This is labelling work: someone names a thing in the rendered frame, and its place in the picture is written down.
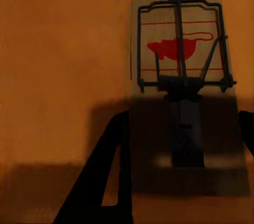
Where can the cabinet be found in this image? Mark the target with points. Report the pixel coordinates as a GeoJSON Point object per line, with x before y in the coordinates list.
{"type": "Point", "coordinates": [65, 71]}

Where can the mousetrap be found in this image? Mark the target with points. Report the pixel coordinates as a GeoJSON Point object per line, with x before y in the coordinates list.
{"type": "Point", "coordinates": [185, 129]}

